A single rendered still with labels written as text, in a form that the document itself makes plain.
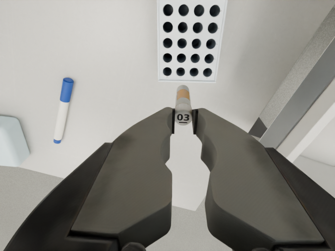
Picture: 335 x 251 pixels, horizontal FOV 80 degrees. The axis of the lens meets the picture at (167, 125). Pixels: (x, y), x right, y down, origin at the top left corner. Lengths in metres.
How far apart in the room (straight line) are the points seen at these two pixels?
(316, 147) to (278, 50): 0.16
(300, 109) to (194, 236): 2.00
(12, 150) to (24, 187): 1.59
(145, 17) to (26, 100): 0.26
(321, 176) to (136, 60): 0.31
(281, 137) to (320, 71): 0.08
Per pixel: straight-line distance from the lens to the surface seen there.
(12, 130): 0.45
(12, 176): 2.01
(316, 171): 0.36
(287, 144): 0.28
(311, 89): 0.28
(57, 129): 0.42
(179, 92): 0.15
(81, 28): 0.35
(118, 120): 0.38
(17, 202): 2.26
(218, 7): 0.30
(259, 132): 1.05
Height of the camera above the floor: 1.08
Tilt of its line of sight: 58 degrees down
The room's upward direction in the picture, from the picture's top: 176 degrees counter-clockwise
